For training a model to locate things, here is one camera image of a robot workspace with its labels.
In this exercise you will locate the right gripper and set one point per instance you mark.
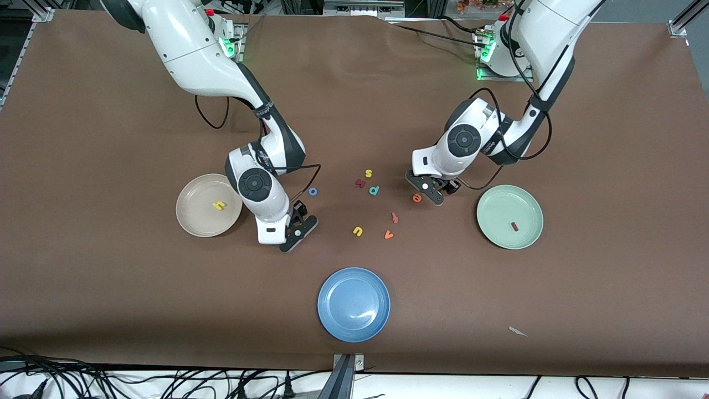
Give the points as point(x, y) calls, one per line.
point(299, 210)

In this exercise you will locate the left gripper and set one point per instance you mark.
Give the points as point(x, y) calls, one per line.
point(451, 186)

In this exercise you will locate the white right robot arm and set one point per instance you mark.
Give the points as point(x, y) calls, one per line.
point(255, 185)

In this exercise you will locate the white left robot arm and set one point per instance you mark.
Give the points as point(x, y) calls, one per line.
point(464, 141)

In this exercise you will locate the pale green plate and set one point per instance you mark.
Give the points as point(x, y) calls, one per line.
point(501, 210)

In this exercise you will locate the beige brown plate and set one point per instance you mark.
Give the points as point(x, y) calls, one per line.
point(199, 219)

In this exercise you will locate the blue plate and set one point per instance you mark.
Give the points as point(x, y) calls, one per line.
point(353, 305)

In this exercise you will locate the small white paper scrap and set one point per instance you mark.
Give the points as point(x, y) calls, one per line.
point(517, 331)

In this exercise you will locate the orange flower decoration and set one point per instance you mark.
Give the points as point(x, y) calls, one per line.
point(476, 5)

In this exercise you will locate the brown table cover sheet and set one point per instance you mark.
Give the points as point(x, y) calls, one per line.
point(111, 277)

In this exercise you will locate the grey equipment box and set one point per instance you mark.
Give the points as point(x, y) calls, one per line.
point(360, 6)

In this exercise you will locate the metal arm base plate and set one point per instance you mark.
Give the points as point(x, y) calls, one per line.
point(484, 76)
point(241, 39)

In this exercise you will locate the grey metal camera mount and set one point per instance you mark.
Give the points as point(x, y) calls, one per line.
point(343, 382)

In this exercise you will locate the aluminium frame profile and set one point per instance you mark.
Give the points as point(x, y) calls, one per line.
point(43, 15)
point(684, 19)

